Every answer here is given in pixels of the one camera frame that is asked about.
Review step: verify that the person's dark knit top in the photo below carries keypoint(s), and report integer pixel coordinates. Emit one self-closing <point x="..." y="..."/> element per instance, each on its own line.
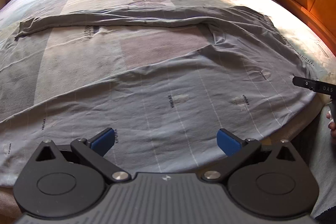
<point x="328" y="217"/>

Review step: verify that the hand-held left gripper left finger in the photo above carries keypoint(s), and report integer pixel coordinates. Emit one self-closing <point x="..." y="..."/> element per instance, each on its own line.
<point x="103" y="141"/>

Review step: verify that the pastel flowered bed sheet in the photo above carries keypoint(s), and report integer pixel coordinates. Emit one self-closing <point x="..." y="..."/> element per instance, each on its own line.
<point x="92" y="56"/>

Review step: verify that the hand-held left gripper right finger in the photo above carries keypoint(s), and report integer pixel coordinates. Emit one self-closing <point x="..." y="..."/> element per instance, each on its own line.
<point x="228" y="141"/>

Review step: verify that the grey printed pants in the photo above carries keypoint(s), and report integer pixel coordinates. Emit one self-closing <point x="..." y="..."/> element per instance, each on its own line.
<point x="183" y="108"/>

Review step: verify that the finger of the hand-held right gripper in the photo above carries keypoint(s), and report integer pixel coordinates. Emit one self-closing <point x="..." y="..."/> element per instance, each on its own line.
<point x="304" y="82"/>

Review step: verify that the person's right hand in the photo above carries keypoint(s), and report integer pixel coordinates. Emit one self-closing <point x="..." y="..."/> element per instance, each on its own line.
<point x="333" y="129"/>

